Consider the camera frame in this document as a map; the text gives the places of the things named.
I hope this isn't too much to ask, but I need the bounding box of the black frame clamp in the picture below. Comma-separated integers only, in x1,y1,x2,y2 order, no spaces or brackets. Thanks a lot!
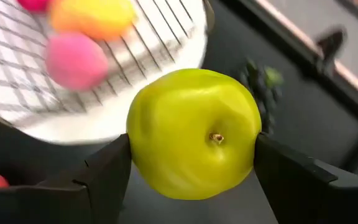
315,26,347,68

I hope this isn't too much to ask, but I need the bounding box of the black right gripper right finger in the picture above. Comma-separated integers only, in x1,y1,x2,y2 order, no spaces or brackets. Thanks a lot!
252,131,358,224

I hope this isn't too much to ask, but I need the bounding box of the pink peach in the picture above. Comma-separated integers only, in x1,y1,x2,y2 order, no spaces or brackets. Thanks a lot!
44,32,110,91

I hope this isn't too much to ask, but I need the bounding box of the yellow orange mango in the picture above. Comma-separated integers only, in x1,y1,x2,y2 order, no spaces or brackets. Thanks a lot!
48,0,137,42

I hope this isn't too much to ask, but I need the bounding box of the red chili pepper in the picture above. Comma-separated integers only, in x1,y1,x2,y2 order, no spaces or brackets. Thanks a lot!
16,0,51,13

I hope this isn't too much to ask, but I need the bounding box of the white round plate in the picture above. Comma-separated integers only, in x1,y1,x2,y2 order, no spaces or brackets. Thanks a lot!
0,0,209,146

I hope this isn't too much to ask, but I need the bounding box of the black grape bunch green stem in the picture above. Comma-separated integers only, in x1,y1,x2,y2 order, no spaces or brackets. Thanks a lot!
239,58,284,134

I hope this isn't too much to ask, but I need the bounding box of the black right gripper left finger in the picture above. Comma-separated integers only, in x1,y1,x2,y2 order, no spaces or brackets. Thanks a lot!
0,133,132,224

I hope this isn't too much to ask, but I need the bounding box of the black metal table frame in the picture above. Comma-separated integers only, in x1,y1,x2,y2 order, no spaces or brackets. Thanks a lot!
219,0,358,175

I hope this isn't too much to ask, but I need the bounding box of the green apple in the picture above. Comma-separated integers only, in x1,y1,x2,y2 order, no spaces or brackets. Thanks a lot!
126,68,263,201

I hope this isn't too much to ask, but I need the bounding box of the metal wire basket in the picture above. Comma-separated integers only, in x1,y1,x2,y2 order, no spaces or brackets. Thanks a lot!
0,0,216,114

